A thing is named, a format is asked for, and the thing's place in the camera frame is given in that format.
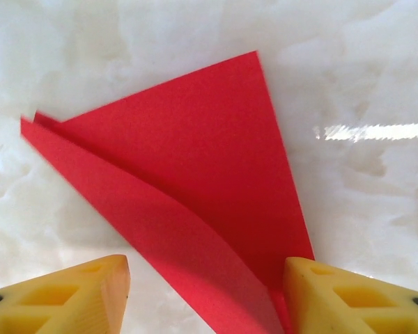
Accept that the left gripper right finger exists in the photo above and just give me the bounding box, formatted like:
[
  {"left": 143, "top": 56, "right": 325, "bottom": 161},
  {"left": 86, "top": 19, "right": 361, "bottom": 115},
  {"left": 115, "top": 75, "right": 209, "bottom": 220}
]
[{"left": 284, "top": 256, "right": 418, "bottom": 334}]

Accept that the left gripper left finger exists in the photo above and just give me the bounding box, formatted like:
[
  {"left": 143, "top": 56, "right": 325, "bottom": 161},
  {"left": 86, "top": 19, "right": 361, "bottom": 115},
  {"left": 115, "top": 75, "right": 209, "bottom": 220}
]
[{"left": 0, "top": 254, "right": 132, "bottom": 334}]

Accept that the red square paper sheet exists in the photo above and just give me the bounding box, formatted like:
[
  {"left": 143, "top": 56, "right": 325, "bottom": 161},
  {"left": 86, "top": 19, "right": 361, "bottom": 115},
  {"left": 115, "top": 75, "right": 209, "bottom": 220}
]
[{"left": 20, "top": 50, "right": 316, "bottom": 334}]

